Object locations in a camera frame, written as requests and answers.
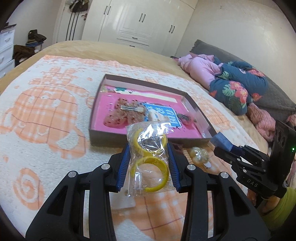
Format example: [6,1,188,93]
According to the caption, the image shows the white wardrobe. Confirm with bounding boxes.
[82,0,197,57]

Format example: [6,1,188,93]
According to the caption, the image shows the pile of dark clothes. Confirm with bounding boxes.
[13,29,47,66]

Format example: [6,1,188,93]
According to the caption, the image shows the right hand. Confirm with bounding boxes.
[247,190,280,215]

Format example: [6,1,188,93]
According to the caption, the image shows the yellow hoop earrings bag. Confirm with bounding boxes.
[126,121,174,197]

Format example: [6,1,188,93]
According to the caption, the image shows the hanging bags on door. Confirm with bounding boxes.
[65,0,90,13]

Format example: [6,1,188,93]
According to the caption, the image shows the dark red banana hair clip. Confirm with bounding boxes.
[173,143,183,153]

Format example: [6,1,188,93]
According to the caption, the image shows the pearl hair accessory bag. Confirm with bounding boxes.
[189,147,209,165]

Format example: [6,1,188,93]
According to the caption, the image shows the pink knitted blanket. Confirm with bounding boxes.
[247,103,275,142]

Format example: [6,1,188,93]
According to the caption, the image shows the beige bed cover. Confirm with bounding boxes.
[1,41,268,153]

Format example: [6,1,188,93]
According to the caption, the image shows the pink dotted bow hair clip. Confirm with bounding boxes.
[103,98,147,128]

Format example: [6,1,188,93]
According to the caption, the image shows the brown shallow cardboard box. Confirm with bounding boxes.
[89,74,216,148]

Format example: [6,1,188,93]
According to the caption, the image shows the cream claw hair clip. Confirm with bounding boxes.
[147,109,170,122]

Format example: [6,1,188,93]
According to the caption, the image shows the floral blue pink quilt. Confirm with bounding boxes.
[177,53,268,115]

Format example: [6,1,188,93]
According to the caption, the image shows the white card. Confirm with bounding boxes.
[109,190,136,210]

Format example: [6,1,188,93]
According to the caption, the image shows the white door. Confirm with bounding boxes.
[52,1,92,44]

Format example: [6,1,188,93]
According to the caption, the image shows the orange white plush blanket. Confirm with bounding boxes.
[0,54,262,239]

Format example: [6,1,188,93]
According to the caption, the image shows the white drawer cabinet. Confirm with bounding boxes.
[0,24,16,78]

